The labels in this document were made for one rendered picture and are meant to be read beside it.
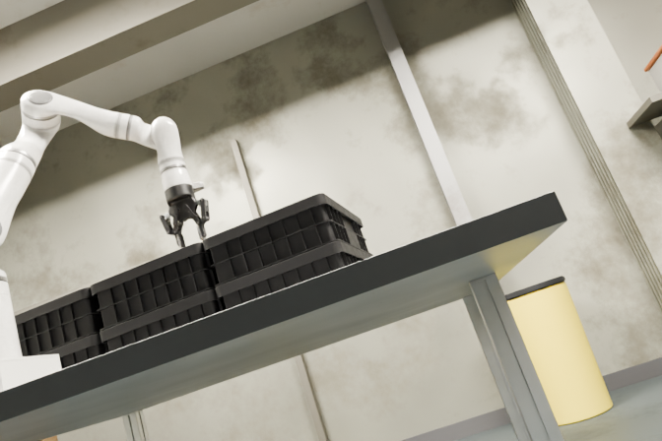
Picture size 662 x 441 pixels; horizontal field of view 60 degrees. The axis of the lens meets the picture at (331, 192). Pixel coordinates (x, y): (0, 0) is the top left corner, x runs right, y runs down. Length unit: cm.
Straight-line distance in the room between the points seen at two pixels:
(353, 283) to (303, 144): 296
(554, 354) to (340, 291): 224
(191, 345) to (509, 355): 73
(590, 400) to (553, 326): 35
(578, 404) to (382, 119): 191
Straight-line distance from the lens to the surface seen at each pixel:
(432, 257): 73
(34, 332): 155
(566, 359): 293
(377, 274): 73
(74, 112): 164
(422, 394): 341
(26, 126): 169
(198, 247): 131
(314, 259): 119
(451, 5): 391
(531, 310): 289
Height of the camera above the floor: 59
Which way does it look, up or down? 16 degrees up
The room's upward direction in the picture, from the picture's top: 19 degrees counter-clockwise
